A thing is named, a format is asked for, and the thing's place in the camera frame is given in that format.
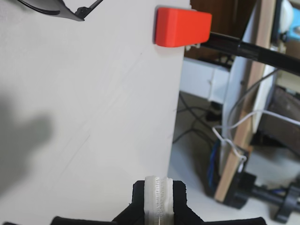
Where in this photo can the white cabinet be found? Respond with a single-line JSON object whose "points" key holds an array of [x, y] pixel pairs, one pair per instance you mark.
{"points": [[197, 79]]}

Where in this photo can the red clamp block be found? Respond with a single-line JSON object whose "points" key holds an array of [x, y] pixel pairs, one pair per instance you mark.
{"points": [[182, 27]]}

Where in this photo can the black sunglasses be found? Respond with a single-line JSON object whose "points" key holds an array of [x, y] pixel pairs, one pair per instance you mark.
{"points": [[70, 14]]}

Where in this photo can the light blue white object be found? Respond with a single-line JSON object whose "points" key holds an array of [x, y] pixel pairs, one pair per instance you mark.
{"points": [[289, 21]]}

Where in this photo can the black rod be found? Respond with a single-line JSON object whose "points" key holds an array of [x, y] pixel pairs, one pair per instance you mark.
{"points": [[257, 52]]}

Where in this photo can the wooden board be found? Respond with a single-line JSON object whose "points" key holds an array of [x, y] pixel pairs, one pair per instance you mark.
{"points": [[234, 173]]}

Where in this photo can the black gripper finger with white pad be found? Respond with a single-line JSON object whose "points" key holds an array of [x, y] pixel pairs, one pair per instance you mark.
{"points": [[179, 201], [138, 201]]}

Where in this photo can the black stand base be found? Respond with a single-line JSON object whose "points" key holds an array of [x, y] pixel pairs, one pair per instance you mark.
{"points": [[239, 194]]}

